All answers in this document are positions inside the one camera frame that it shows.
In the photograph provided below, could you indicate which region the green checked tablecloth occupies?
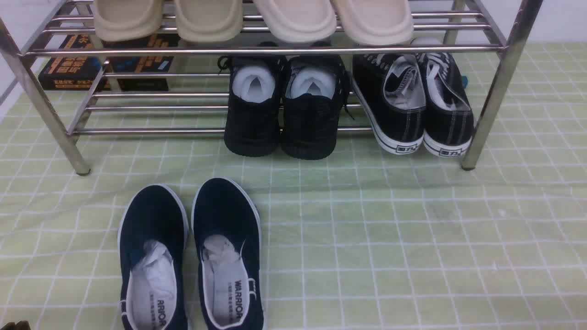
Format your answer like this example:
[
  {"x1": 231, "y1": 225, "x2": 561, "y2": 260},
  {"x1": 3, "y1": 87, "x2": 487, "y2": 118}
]
[{"x1": 0, "y1": 43, "x2": 587, "y2": 330}]

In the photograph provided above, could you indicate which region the brown object bottom left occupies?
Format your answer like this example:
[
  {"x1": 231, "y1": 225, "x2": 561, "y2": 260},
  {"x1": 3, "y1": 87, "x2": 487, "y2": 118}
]
[{"x1": 1, "y1": 321, "x2": 31, "y2": 330}]

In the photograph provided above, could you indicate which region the cream slipper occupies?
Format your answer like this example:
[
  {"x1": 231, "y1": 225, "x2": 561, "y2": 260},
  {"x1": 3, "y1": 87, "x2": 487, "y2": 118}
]
[
  {"x1": 253, "y1": 0, "x2": 337, "y2": 43},
  {"x1": 331, "y1": 0, "x2": 414, "y2": 46}
]

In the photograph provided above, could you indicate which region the black knit sneaker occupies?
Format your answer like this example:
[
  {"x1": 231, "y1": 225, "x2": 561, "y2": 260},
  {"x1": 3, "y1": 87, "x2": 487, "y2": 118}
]
[
  {"x1": 281, "y1": 54, "x2": 350, "y2": 160},
  {"x1": 217, "y1": 55, "x2": 287, "y2": 157}
]

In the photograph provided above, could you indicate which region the steel shoe rack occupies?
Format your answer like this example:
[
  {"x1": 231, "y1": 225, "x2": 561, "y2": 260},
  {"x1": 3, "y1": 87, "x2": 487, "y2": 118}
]
[{"x1": 1, "y1": 0, "x2": 543, "y2": 177}]

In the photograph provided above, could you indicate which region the black orange book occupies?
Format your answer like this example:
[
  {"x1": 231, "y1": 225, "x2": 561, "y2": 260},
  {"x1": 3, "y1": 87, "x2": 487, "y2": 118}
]
[{"x1": 38, "y1": 34, "x2": 180, "y2": 91}]

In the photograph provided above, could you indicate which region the beige slipper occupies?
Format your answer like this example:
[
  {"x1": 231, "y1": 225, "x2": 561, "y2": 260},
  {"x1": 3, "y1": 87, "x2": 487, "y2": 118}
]
[
  {"x1": 94, "y1": 0, "x2": 164, "y2": 42},
  {"x1": 174, "y1": 0, "x2": 244, "y2": 43}
]

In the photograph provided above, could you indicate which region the navy slip-on shoe left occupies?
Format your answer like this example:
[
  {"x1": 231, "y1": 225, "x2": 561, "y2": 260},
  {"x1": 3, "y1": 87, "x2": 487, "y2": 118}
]
[{"x1": 117, "y1": 184, "x2": 192, "y2": 330}]

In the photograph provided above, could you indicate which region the cream slipper far right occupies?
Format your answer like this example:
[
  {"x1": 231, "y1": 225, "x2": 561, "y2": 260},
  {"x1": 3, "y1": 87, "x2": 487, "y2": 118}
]
[{"x1": 331, "y1": 0, "x2": 414, "y2": 46}]

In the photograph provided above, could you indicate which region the navy slip-on shoe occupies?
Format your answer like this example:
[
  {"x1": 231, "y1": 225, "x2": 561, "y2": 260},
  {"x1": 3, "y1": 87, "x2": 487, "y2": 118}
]
[
  {"x1": 117, "y1": 184, "x2": 192, "y2": 330},
  {"x1": 191, "y1": 177, "x2": 266, "y2": 330}
]

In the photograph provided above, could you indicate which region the beige slipper far left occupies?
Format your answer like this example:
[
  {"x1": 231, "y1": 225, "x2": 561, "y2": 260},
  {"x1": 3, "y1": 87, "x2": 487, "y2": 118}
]
[{"x1": 94, "y1": 0, "x2": 164, "y2": 42}]

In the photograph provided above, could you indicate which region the black knit sneaker left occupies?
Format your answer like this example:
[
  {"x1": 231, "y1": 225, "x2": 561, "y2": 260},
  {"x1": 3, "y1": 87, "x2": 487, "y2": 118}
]
[{"x1": 217, "y1": 55, "x2": 287, "y2": 157}]

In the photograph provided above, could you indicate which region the black knit sneaker right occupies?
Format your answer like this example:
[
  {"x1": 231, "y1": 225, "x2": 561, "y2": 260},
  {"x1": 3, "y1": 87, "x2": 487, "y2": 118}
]
[{"x1": 281, "y1": 54, "x2": 350, "y2": 160}]

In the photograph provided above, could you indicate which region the navy slip-on shoe right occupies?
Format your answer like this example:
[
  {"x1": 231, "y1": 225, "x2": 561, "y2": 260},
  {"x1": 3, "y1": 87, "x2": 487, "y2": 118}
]
[{"x1": 191, "y1": 177, "x2": 266, "y2": 330}]

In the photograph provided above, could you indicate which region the black canvas lace-up shoe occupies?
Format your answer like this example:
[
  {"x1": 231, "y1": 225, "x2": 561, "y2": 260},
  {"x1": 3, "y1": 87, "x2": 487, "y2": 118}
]
[
  {"x1": 351, "y1": 54, "x2": 426, "y2": 156},
  {"x1": 415, "y1": 51, "x2": 475, "y2": 158}
]

